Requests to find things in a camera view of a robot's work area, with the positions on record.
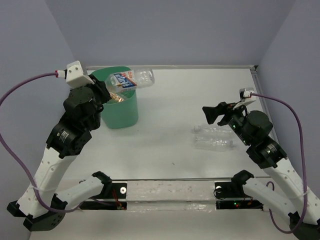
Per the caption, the orange label tea bottle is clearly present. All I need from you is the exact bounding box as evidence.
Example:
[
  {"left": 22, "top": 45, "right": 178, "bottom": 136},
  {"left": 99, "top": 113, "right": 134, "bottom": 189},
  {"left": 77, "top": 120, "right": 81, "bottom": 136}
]
[{"left": 109, "top": 92, "right": 127, "bottom": 103}]

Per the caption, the green plastic bin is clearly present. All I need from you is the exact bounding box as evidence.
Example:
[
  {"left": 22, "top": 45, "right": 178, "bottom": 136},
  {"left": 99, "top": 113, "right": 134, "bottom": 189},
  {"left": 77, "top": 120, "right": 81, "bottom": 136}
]
[{"left": 91, "top": 66, "right": 139, "bottom": 129}]

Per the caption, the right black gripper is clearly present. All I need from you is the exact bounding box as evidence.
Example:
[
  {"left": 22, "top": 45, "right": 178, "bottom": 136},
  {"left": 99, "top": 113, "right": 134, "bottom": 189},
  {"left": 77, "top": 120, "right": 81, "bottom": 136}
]
[{"left": 202, "top": 100, "right": 252, "bottom": 146}]

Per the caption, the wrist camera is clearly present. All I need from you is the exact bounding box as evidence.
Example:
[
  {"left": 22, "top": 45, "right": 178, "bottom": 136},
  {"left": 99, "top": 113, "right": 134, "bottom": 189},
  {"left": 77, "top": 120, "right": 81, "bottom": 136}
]
[
  {"left": 55, "top": 60, "right": 94, "bottom": 89},
  {"left": 233, "top": 87, "right": 256, "bottom": 110}
]

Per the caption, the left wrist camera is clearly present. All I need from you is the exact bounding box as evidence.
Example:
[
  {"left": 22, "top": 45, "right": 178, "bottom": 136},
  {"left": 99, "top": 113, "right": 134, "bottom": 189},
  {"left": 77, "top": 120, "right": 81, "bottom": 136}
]
[{"left": 55, "top": 60, "right": 94, "bottom": 89}]

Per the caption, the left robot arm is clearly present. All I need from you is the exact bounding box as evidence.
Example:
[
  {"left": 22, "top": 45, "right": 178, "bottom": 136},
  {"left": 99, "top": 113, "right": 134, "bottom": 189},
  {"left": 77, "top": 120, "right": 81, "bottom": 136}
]
[{"left": 7, "top": 74, "right": 112, "bottom": 232}]

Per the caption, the clear crushed bottle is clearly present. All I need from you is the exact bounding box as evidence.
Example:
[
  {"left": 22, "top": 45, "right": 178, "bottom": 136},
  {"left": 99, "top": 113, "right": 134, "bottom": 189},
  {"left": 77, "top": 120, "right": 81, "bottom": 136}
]
[{"left": 193, "top": 135, "right": 235, "bottom": 152}]

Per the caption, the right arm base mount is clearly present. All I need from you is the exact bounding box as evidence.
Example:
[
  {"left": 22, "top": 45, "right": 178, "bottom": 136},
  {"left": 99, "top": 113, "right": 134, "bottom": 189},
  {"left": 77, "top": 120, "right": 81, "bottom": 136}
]
[{"left": 213, "top": 181, "right": 264, "bottom": 210}]

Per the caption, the clear bottle blue-orange label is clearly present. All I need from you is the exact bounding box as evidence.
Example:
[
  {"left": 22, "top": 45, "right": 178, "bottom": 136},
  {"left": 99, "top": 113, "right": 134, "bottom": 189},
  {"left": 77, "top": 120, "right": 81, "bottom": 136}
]
[{"left": 105, "top": 68, "right": 155, "bottom": 93}]

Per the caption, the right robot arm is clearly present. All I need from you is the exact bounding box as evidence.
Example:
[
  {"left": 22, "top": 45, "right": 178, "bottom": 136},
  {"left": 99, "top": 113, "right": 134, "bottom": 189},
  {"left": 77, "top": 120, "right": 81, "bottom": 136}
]
[{"left": 202, "top": 102, "right": 320, "bottom": 240}]

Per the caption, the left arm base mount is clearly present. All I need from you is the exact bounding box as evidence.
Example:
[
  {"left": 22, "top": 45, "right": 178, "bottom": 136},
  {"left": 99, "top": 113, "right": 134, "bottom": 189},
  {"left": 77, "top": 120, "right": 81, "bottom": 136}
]
[{"left": 80, "top": 181, "right": 128, "bottom": 211}]

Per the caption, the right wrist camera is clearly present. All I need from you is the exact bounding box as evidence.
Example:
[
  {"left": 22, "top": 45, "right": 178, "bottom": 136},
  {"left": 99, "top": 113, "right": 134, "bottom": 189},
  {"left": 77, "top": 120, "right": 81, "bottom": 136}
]
[{"left": 233, "top": 87, "right": 256, "bottom": 110}]

